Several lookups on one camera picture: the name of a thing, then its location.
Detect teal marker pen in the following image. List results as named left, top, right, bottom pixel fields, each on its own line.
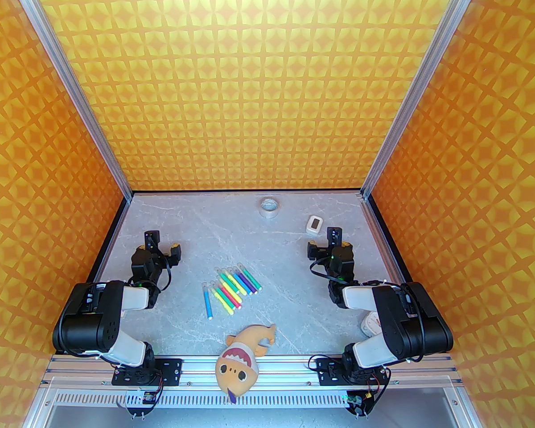
left=216, top=267, right=243, bottom=299

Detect yellow marker pen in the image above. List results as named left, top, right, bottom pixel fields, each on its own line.
left=216, top=278, right=244, bottom=308
left=222, top=267, right=248, bottom=297
left=209, top=284, right=235, bottom=315

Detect pink marker pen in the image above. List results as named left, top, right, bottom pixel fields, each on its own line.
left=213, top=281, right=240, bottom=312

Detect blue marker pen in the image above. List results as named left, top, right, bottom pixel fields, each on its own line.
left=232, top=264, right=258, bottom=295

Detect black table edge strip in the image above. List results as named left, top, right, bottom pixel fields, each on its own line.
left=366, top=193, right=417, bottom=286
left=55, top=194, right=133, bottom=354

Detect white square alarm clock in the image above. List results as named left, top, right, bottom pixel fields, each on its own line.
left=361, top=311, right=384, bottom=335

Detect tan shark plush toy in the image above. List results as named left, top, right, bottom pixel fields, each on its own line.
left=215, top=323, right=278, bottom=405

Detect small green circuit board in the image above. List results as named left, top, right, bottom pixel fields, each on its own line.
left=344, top=391, right=370, bottom=418
left=132, top=391, right=159, bottom=418

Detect grey metal lower panel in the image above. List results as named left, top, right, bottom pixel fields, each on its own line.
left=49, top=406, right=469, bottom=428

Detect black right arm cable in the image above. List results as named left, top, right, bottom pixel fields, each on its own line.
left=310, top=259, right=346, bottom=286

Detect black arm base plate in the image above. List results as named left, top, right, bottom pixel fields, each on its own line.
left=111, top=357, right=183, bottom=387
left=314, top=357, right=389, bottom=387

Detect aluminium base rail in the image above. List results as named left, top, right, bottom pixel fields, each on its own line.
left=42, top=354, right=462, bottom=389

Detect white slotted cable duct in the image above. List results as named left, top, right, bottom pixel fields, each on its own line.
left=49, top=388, right=466, bottom=408

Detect aluminium frame post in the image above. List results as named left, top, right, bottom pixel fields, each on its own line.
left=4, top=0, right=134, bottom=200
left=360, top=0, right=486, bottom=200

